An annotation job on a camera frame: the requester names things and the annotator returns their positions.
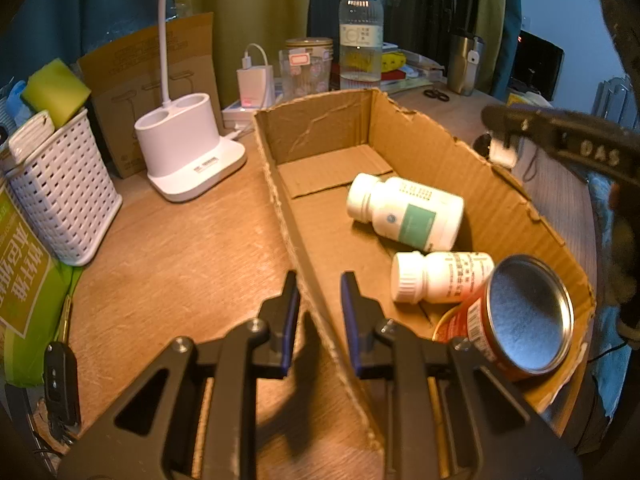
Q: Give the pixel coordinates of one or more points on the white power adapter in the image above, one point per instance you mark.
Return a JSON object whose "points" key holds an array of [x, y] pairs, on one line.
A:
{"points": [[502, 155]]}

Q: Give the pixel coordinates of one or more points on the patterned glass cup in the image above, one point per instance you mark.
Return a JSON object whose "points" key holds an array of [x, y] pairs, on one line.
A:
{"points": [[305, 80]]}

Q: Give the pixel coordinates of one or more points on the steel tumbler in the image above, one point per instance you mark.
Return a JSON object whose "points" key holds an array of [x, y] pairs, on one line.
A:
{"points": [[464, 70]]}

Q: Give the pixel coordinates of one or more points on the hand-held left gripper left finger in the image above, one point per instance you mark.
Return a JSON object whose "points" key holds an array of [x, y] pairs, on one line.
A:
{"points": [[289, 330]]}

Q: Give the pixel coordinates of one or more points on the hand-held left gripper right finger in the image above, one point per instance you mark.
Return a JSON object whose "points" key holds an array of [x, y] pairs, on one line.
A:
{"points": [[350, 330]]}

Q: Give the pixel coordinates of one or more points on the red tin can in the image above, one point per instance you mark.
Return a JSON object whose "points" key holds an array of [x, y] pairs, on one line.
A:
{"points": [[530, 310]]}

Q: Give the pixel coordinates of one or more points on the white power strip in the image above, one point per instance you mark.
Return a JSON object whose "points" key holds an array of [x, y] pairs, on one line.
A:
{"points": [[235, 115]]}

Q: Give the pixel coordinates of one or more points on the small white pill bottle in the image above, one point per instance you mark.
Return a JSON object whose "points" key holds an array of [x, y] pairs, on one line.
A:
{"points": [[440, 275]]}

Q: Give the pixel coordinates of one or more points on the black car key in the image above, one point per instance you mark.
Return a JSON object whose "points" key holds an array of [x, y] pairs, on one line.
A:
{"points": [[60, 380]]}

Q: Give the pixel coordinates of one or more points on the black monitor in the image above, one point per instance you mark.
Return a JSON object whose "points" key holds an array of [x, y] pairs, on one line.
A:
{"points": [[540, 65]]}

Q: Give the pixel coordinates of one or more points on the green label pill bottle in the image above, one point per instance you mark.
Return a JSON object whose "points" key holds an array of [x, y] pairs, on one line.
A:
{"points": [[400, 210]]}

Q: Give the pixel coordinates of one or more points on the cardboard box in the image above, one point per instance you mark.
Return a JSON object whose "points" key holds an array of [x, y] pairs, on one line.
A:
{"points": [[330, 170]]}

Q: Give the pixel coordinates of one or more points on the yellow tissue box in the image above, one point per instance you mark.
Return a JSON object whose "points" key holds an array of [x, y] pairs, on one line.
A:
{"points": [[527, 100]]}

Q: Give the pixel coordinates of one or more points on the brown cardboard package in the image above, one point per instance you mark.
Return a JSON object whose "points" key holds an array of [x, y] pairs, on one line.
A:
{"points": [[130, 75]]}

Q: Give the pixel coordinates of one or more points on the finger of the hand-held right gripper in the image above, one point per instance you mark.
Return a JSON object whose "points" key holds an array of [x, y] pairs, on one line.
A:
{"points": [[520, 122]]}

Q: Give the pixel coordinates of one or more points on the white plug charger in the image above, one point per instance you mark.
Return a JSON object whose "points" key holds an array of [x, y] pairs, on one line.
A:
{"points": [[255, 85]]}

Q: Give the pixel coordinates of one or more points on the white woven plastic basket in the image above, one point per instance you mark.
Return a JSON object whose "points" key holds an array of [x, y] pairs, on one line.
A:
{"points": [[65, 195]]}

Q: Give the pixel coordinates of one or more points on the clear water bottle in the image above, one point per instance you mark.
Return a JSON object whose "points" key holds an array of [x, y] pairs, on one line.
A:
{"points": [[360, 35]]}

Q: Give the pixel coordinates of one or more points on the pack of paper cups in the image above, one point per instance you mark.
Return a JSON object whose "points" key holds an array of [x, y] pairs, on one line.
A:
{"points": [[25, 285]]}

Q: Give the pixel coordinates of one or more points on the jar with gold lid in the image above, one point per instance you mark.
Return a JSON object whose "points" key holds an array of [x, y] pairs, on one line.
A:
{"points": [[310, 43]]}

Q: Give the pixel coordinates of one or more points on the yellow green sponge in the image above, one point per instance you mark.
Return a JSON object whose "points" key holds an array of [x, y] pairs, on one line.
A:
{"points": [[52, 90]]}

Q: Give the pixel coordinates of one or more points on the white desk lamp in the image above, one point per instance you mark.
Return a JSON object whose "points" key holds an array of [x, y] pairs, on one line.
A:
{"points": [[190, 160]]}

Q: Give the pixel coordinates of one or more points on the grey blue curtain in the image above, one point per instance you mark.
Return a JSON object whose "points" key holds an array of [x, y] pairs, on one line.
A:
{"points": [[75, 10]]}

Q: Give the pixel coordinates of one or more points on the white tissue pack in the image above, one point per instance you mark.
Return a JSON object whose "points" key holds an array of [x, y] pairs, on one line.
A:
{"points": [[30, 132]]}

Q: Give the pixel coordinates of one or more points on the red book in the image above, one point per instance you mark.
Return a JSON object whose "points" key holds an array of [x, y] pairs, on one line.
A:
{"points": [[395, 75]]}

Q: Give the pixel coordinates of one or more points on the olive curtain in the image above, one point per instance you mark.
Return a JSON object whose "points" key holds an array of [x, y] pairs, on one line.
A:
{"points": [[492, 20], [225, 0]]}

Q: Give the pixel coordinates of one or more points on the black scissors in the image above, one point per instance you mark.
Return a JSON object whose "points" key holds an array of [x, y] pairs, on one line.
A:
{"points": [[435, 95]]}

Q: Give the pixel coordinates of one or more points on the blue white packet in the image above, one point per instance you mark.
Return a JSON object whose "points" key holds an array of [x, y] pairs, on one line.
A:
{"points": [[12, 102]]}

